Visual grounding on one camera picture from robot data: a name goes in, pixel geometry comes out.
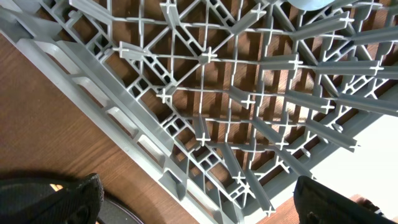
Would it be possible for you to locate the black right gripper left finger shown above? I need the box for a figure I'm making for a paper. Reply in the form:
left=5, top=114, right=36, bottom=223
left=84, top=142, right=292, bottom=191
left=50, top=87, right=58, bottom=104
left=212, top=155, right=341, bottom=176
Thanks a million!
left=0, top=173, right=105, bottom=224

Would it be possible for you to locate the grey dishwasher rack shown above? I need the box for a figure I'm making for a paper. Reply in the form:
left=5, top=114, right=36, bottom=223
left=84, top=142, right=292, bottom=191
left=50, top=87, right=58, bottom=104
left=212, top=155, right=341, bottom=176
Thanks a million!
left=1, top=0, right=397, bottom=223

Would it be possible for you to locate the round black tray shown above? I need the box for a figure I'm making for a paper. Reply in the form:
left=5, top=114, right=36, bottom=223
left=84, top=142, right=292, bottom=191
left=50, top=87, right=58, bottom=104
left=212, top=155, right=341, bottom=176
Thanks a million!
left=0, top=177, right=146, bottom=224

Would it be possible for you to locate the light blue cup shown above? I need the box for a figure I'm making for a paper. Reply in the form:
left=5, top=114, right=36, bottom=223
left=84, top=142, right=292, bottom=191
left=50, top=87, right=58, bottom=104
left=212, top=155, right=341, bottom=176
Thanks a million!
left=287, top=0, right=335, bottom=11

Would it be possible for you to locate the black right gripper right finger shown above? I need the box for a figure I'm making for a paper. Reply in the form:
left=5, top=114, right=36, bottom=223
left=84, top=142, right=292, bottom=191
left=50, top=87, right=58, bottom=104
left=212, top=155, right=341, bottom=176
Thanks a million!
left=294, top=175, right=393, bottom=224

